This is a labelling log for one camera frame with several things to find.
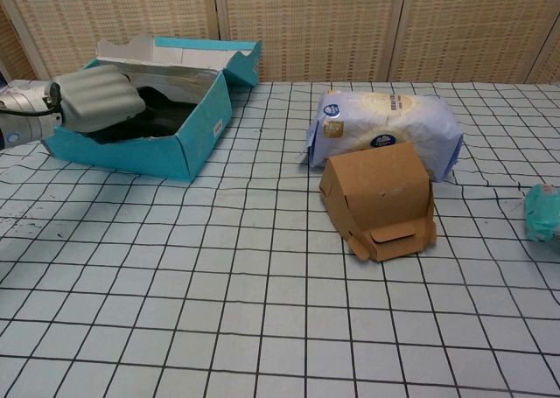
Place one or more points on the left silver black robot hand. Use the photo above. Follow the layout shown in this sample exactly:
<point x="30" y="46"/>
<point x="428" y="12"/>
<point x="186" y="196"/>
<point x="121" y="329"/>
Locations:
<point x="100" y="98"/>

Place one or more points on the teal cardboard shoe box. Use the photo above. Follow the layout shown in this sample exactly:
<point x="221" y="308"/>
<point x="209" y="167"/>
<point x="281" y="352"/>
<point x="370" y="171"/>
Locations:
<point x="144" y="159"/>

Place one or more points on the brown cardboard takeaway box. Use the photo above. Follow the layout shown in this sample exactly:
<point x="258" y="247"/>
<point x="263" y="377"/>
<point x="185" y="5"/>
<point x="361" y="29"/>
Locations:
<point x="376" y="197"/>

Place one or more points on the blue checkered tablecloth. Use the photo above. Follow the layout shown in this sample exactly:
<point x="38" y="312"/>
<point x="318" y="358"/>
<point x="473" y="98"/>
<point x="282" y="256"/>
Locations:
<point x="240" y="306"/>

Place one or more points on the woven bamboo folding screen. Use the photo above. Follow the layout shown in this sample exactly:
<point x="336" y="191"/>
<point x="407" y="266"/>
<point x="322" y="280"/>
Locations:
<point x="350" y="26"/>

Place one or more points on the blue white tissue pack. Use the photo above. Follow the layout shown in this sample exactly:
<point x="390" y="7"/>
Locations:
<point x="394" y="118"/>

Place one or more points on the teal plastic snack bag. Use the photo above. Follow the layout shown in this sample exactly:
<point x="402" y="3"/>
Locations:
<point x="542" y="214"/>

